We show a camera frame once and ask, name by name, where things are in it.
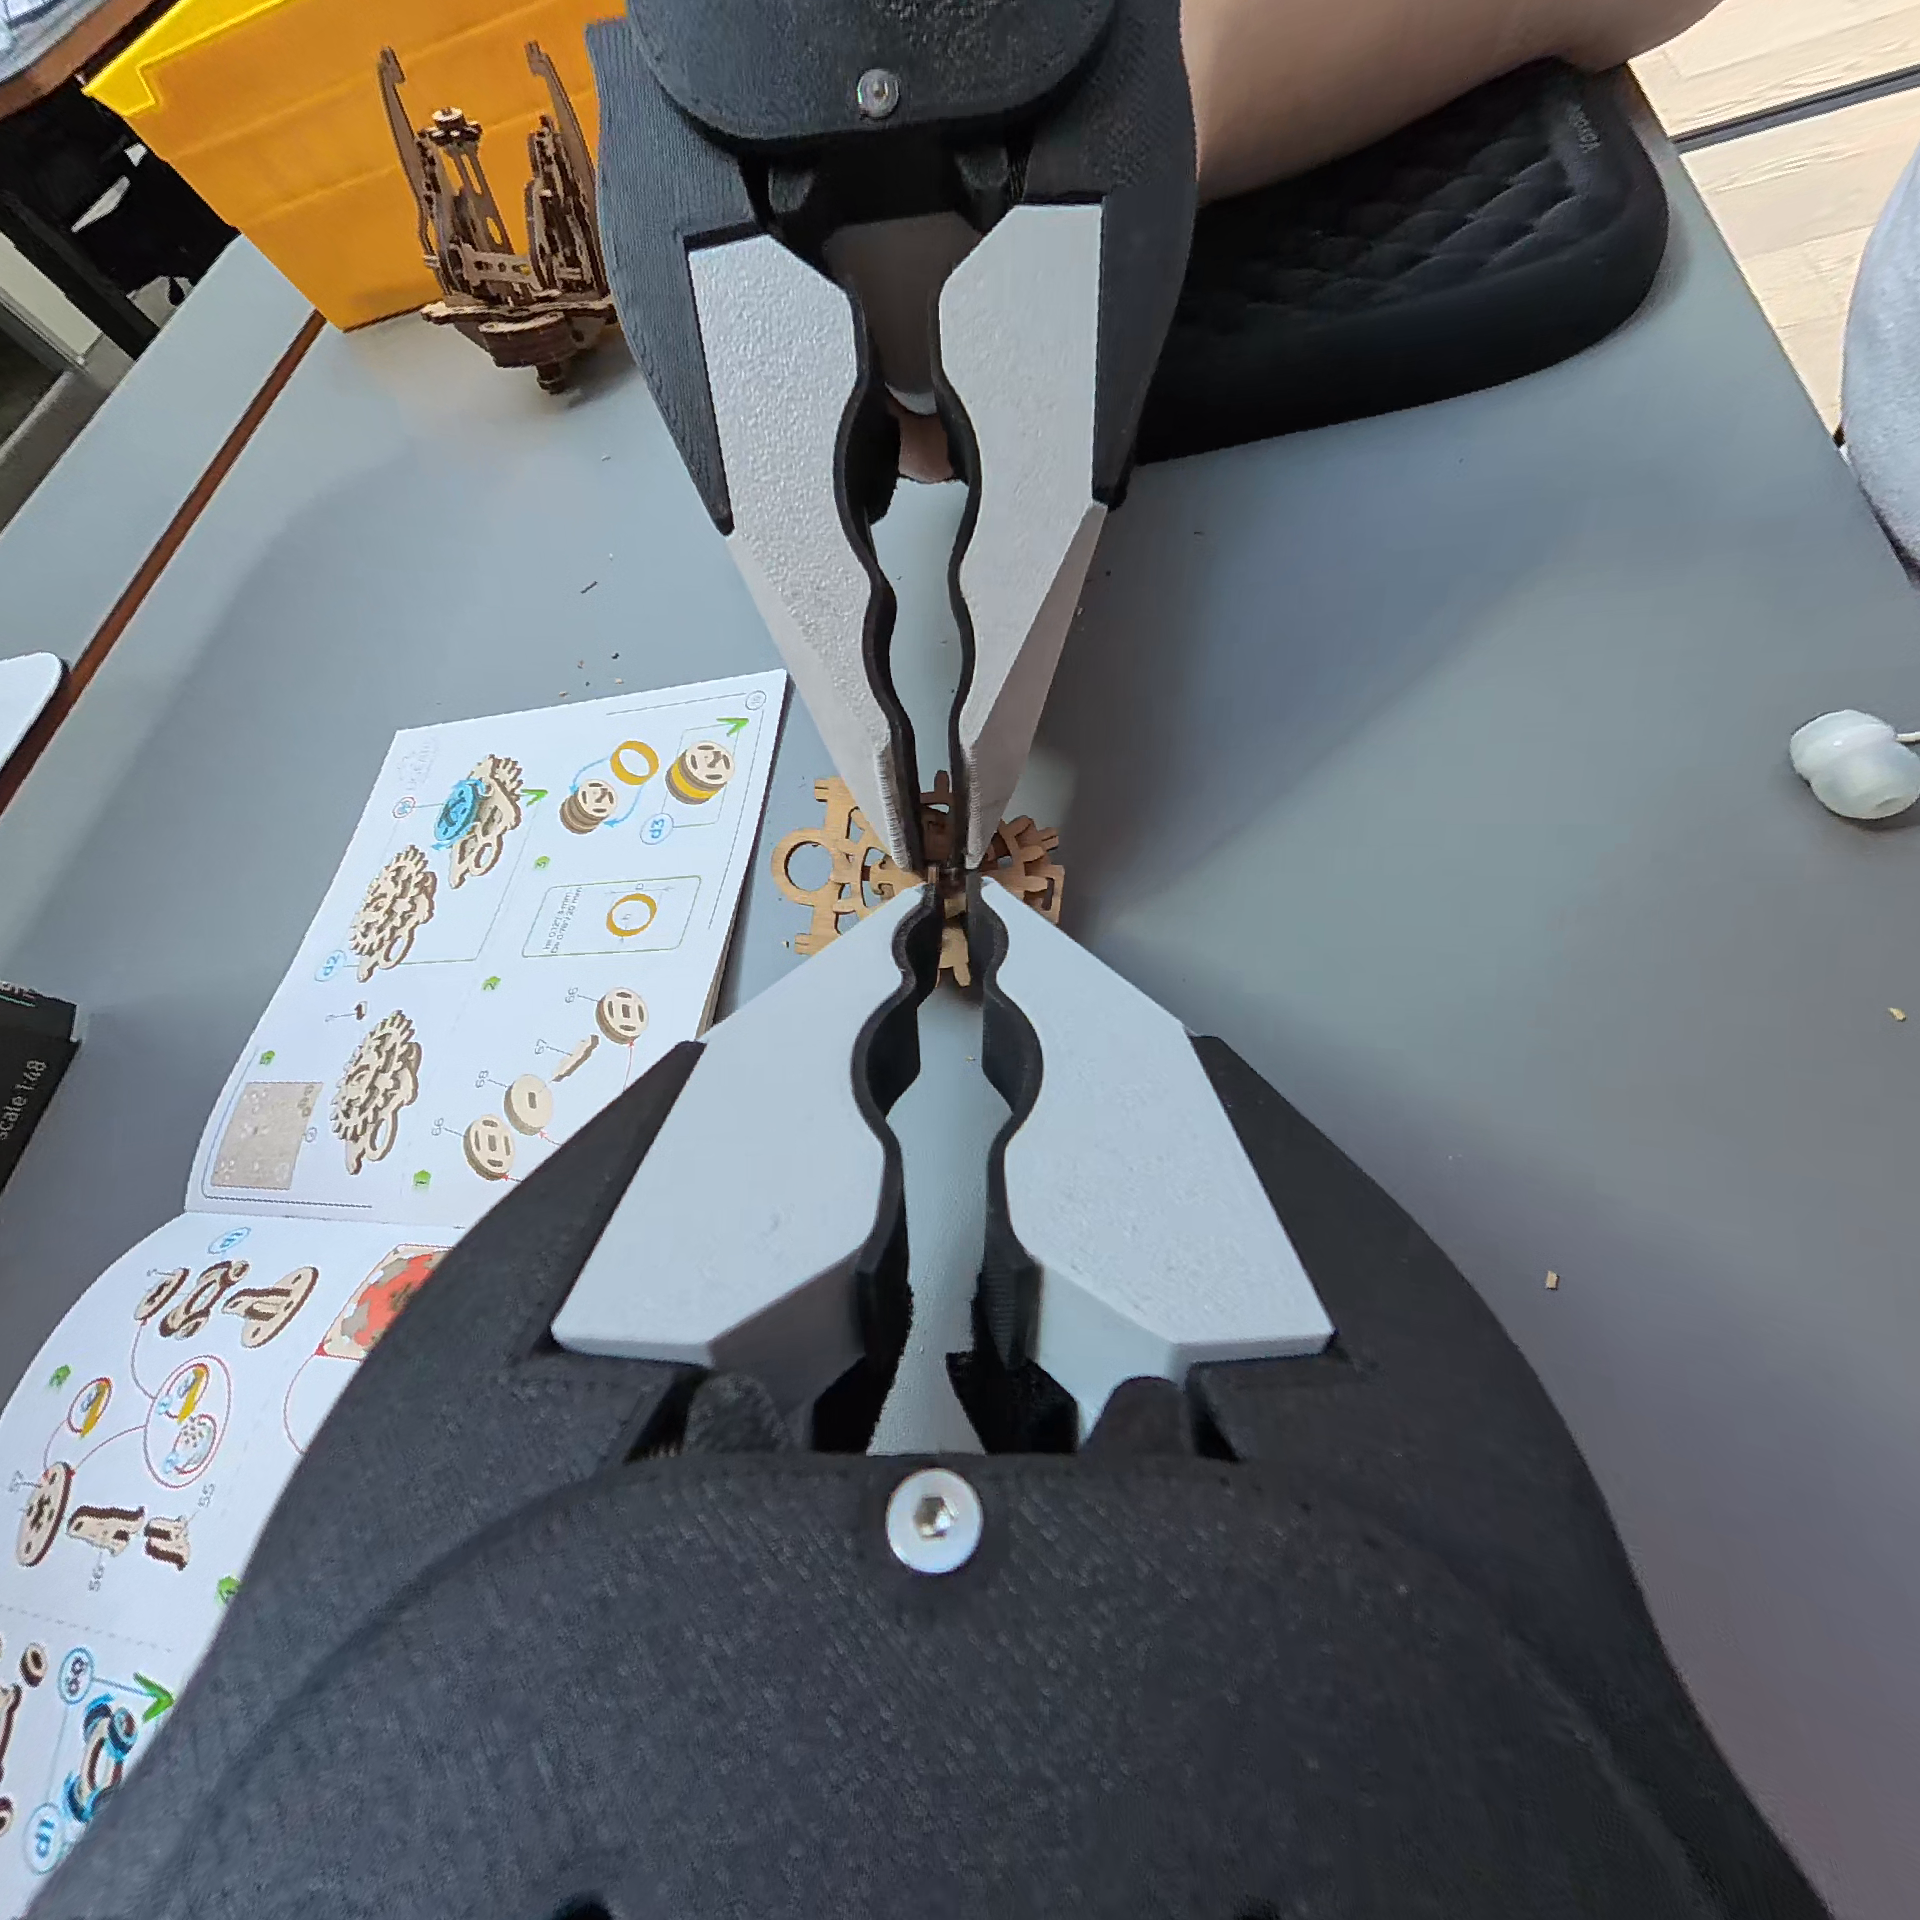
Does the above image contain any grey fabric seat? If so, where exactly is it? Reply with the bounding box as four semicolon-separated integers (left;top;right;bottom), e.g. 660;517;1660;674
1838;192;1920;584

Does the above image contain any assembled wooden ship model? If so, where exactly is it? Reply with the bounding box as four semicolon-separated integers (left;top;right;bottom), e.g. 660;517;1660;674
371;40;623;398

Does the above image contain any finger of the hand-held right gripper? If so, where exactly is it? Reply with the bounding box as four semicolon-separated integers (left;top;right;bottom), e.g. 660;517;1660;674
934;192;1116;866
685;222;922;868

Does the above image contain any person's right forearm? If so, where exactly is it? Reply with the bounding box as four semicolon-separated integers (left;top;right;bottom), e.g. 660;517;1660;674
1183;0;1732;208

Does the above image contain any wooden gear model part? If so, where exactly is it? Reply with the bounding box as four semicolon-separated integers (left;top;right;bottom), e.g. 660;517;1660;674
773;771;1068;1001

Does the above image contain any illustrated instruction booklet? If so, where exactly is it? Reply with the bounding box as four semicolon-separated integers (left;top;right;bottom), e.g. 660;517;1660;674
0;665;794;1920

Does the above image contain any black model kit box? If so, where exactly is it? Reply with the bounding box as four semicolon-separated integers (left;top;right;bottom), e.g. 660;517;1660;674
0;980;90;1196

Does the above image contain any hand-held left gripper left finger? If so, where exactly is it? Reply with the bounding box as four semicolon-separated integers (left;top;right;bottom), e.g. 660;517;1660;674
551;886;919;1455

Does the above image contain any white earbud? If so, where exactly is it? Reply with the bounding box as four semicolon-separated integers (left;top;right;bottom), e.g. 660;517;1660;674
1787;705;1920;822

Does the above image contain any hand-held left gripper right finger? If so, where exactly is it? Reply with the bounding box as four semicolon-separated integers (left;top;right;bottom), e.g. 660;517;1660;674
975;883;1338;1455

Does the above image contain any yellow plastic bin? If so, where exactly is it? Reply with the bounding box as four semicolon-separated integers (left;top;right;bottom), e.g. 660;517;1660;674
80;0;632;334

